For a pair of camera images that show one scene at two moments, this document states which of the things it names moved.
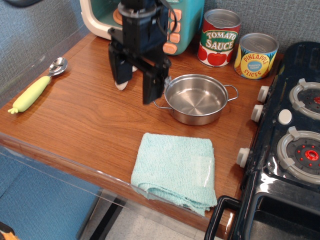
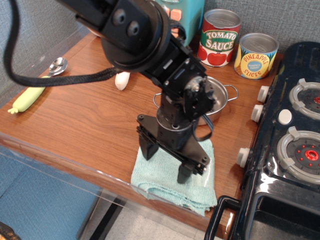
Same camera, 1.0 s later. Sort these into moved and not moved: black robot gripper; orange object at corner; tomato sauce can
Moved: black robot gripper
Not moved: tomato sauce can; orange object at corner
